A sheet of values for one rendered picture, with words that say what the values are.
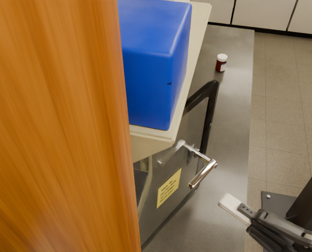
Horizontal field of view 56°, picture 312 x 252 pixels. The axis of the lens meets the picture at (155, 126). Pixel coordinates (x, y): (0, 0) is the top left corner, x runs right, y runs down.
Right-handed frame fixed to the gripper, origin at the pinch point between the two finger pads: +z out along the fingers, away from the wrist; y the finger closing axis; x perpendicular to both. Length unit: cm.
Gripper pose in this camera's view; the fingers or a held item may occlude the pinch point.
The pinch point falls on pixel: (237, 209)
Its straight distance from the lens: 61.7
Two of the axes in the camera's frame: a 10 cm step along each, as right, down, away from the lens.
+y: 0.0, -6.9, -7.3
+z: -7.5, -4.8, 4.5
